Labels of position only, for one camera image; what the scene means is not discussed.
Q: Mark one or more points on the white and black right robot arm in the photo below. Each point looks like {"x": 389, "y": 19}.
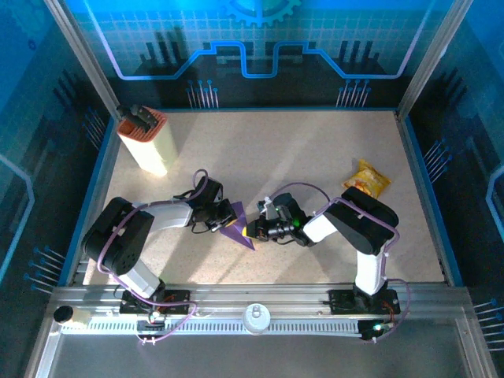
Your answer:
{"x": 366, "y": 220}

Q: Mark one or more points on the white round cap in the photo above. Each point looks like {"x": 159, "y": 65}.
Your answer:
{"x": 256, "y": 319}

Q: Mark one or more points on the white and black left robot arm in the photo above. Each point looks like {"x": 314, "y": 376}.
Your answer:
{"x": 169, "y": 214}

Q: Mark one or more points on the aluminium frame post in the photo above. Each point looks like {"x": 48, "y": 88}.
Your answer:
{"x": 84, "y": 59}
{"x": 431, "y": 59}

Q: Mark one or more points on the cream knife block orange top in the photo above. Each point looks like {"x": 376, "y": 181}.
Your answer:
{"x": 149, "y": 145}

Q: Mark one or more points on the black round knob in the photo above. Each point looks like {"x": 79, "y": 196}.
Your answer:
{"x": 64, "y": 314}

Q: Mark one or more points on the small black controller board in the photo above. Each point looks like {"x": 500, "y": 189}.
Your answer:
{"x": 151, "y": 325}
{"x": 370, "y": 328}

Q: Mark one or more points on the purple cloth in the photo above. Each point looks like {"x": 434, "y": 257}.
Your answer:
{"x": 236, "y": 235}

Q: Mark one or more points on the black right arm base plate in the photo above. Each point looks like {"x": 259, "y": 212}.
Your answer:
{"x": 340, "y": 301}

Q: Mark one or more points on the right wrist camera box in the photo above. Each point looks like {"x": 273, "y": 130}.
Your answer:
{"x": 268, "y": 208}

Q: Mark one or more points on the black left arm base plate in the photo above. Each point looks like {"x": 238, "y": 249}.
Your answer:
{"x": 181, "y": 303}

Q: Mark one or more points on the blue table border frame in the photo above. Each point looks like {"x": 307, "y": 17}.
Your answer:
{"x": 420, "y": 157}

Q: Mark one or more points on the cream plastic block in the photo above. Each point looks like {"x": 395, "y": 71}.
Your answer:
{"x": 81, "y": 317}

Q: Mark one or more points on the yellow snack bag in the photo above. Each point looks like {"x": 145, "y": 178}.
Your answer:
{"x": 370, "y": 175}

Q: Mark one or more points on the aluminium mounting rail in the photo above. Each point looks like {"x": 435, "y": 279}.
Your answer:
{"x": 256, "y": 293}

